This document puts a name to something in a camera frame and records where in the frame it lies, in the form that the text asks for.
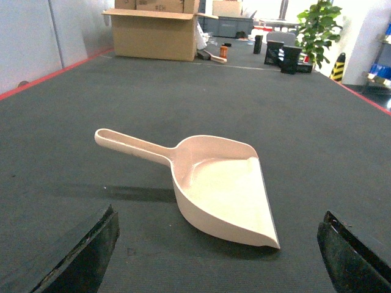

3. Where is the black stand rear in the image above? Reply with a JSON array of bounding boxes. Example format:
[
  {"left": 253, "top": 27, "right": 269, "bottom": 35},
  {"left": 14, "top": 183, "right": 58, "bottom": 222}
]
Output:
[{"left": 264, "top": 41, "right": 283, "bottom": 66}]

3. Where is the orange bottle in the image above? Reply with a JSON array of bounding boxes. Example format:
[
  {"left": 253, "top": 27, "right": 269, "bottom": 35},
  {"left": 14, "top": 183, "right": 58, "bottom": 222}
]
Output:
[{"left": 219, "top": 45, "right": 228, "bottom": 59}]

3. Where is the grey plastic crate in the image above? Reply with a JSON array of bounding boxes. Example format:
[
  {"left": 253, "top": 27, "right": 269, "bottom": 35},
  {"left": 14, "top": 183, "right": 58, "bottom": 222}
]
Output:
[{"left": 198, "top": 16, "right": 254, "bottom": 38}]

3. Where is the grey office chair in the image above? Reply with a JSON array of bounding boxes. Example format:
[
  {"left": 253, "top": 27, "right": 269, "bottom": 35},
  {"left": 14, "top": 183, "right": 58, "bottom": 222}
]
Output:
[{"left": 266, "top": 31, "right": 296, "bottom": 46}]

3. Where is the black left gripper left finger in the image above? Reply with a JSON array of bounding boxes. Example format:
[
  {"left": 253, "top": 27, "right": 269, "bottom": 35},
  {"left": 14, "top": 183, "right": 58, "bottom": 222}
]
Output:
[{"left": 32, "top": 206, "right": 120, "bottom": 292}]

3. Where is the large open cardboard box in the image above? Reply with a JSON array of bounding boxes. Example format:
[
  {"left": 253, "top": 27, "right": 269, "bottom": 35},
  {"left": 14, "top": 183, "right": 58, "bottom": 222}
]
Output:
[{"left": 102, "top": 1, "right": 218, "bottom": 62}]

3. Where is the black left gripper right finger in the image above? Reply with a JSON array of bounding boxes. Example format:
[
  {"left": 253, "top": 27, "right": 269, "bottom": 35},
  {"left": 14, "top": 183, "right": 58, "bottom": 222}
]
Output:
[{"left": 317, "top": 210, "right": 390, "bottom": 292}]

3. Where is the beige plastic dustpan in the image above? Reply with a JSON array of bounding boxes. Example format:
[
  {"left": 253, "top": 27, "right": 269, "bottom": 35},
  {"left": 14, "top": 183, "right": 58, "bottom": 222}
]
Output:
[{"left": 94, "top": 128, "right": 280, "bottom": 249}]

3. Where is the green potted plant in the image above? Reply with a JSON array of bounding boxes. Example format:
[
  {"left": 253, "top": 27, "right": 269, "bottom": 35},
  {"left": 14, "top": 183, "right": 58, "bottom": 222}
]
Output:
[{"left": 296, "top": 1, "right": 343, "bottom": 68}]

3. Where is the yellow black striped cone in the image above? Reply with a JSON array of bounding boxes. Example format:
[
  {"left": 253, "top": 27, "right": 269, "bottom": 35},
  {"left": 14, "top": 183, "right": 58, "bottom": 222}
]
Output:
[{"left": 329, "top": 52, "right": 346, "bottom": 83}]

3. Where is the beige brush with handle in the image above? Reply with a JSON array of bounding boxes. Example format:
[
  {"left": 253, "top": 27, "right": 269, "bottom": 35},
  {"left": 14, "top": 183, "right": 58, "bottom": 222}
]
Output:
[{"left": 197, "top": 50, "right": 227, "bottom": 63}]

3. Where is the tall black cup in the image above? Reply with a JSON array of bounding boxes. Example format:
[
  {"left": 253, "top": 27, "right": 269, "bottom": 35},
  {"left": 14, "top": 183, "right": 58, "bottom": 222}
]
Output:
[{"left": 253, "top": 35, "right": 263, "bottom": 54}]

